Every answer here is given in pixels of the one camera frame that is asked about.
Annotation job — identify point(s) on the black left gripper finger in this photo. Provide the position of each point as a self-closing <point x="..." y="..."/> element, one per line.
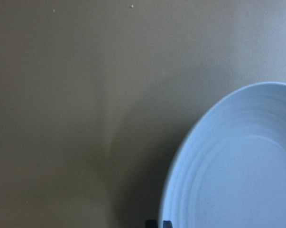
<point x="152" y="223"/>

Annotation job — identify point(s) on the blue plate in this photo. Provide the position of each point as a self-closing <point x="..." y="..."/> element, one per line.
<point x="230" y="171"/>

